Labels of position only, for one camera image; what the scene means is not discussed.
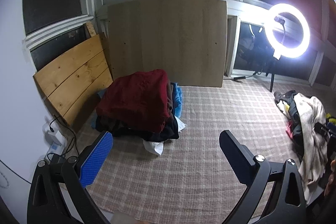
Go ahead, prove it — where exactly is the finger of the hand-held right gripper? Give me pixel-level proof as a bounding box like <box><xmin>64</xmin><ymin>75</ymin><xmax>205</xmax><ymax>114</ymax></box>
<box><xmin>314</xmin><ymin>122</ymin><xmax>336</xmax><ymax>141</ymax></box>

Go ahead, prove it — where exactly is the pine plank board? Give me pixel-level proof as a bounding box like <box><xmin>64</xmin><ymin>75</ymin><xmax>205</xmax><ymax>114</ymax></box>
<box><xmin>33</xmin><ymin>34</ymin><xmax>114</xmax><ymax>126</ymax></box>

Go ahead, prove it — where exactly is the narrow wooden plank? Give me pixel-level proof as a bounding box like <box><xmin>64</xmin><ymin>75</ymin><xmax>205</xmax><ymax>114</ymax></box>
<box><xmin>85</xmin><ymin>21</ymin><xmax>97</xmax><ymax>38</ymax></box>

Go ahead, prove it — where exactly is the folded light blue garment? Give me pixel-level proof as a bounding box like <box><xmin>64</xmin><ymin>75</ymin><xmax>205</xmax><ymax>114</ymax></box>
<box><xmin>173</xmin><ymin>85</ymin><xmax>184</xmax><ymax>117</ymax></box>

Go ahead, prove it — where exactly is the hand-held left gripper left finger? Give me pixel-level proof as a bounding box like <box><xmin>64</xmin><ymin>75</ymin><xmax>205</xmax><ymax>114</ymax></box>
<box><xmin>28</xmin><ymin>131</ymin><xmax>113</xmax><ymax>224</ymax></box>

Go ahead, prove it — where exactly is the folded brown garment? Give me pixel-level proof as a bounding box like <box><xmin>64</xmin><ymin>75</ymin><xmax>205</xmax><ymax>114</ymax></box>
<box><xmin>167</xmin><ymin>82</ymin><xmax>179</xmax><ymax>117</ymax></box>

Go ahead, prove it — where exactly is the folded dark navy garment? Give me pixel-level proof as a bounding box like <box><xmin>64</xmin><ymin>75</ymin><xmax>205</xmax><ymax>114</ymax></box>
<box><xmin>95</xmin><ymin>109</ymin><xmax>180</xmax><ymax>142</ymax></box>

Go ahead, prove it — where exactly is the white power strip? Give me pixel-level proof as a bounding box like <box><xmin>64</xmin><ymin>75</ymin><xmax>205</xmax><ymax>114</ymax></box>
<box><xmin>43</xmin><ymin>123</ymin><xmax>67</xmax><ymax>161</ymax></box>

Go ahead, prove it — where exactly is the black tripod stand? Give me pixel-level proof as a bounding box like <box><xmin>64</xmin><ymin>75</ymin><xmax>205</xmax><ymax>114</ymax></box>
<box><xmin>252</xmin><ymin>46</ymin><xmax>279</xmax><ymax>93</ymax></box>

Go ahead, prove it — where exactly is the black cable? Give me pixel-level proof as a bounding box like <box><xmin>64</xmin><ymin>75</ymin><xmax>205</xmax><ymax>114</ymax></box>
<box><xmin>49</xmin><ymin>116</ymin><xmax>80</xmax><ymax>160</ymax></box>

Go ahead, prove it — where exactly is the pile of folded clothes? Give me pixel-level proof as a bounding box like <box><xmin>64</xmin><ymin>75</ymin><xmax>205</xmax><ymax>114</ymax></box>
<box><xmin>96</xmin><ymin>69</ymin><xmax>172</xmax><ymax>134</ymax></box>

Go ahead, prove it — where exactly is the ring light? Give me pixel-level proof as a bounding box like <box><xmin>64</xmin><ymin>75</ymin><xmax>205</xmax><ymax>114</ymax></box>
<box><xmin>264</xmin><ymin>3</ymin><xmax>311</xmax><ymax>59</ymax></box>

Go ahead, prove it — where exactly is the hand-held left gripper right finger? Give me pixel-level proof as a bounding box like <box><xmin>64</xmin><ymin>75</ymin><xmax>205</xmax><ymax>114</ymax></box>
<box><xmin>219</xmin><ymin>130</ymin><xmax>307</xmax><ymax>224</ymax></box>

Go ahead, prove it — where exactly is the dark crumpled garment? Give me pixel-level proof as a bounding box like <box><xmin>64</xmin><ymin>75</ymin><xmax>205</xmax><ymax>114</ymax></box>
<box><xmin>274</xmin><ymin>90</ymin><xmax>305</xmax><ymax>159</ymax></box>

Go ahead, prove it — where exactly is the folded white garment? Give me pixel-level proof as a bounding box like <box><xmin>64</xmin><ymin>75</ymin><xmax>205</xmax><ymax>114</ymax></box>
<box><xmin>142</xmin><ymin>118</ymin><xmax>188</xmax><ymax>156</ymax></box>

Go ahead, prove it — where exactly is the pink red garment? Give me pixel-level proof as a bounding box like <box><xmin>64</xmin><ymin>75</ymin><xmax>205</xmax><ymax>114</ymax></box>
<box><xmin>286</xmin><ymin>122</ymin><xmax>295</xmax><ymax>139</ymax></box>

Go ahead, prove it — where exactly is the large light wooden board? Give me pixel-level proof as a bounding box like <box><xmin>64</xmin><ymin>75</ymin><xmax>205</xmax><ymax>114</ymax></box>
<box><xmin>107</xmin><ymin>0</ymin><xmax>227</xmax><ymax>88</ymax></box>

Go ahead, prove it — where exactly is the cream white garment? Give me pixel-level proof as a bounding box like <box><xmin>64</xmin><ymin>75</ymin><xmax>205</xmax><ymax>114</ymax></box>
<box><xmin>293</xmin><ymin>93</ymin><xmax>328</xmax><ymax>189</ymax></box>

